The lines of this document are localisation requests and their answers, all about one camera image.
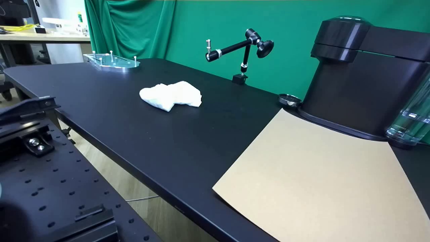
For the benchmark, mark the white cloth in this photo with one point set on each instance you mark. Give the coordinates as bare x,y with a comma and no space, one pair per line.
167,96

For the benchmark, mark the small black round knob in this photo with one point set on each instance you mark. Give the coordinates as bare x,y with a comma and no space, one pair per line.
290,101

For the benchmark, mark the green backdrop curtain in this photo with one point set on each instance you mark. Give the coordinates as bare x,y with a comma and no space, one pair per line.
178,30

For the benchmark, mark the tan cardboard sheet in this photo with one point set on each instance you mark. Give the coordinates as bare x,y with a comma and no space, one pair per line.
306,183

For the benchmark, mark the large black machine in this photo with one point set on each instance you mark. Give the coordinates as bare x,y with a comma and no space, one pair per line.
365,76

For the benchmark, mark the black perforated breadboard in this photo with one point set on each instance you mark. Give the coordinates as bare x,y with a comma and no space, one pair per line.
61,197

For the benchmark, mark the wooden background desk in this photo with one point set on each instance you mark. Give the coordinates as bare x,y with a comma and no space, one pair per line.
29,34

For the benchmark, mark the clear glass container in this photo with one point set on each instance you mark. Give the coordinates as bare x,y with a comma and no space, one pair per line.
413,123

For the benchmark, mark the black clamp bracket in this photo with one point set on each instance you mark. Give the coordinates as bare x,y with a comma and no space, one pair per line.
25,128

